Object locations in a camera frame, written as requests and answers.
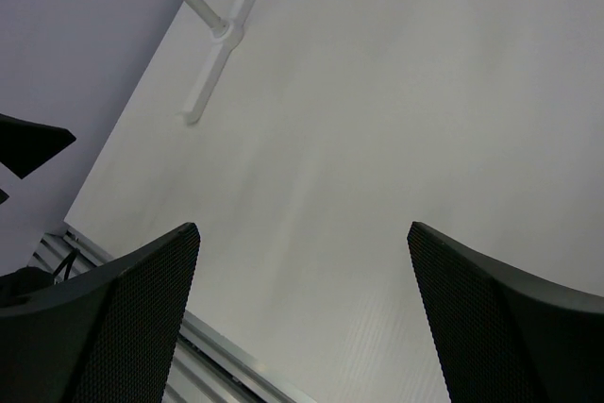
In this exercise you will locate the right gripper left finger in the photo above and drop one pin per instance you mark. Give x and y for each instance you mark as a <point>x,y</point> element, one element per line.
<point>107,335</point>

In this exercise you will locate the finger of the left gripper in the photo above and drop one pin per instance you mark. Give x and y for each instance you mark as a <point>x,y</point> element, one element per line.
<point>26,146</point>

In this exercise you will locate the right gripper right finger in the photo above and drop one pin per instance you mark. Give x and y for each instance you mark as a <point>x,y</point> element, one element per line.
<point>502,334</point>

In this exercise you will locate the aluminium mounting rail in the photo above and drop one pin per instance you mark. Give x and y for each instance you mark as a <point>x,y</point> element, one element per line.
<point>206,366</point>

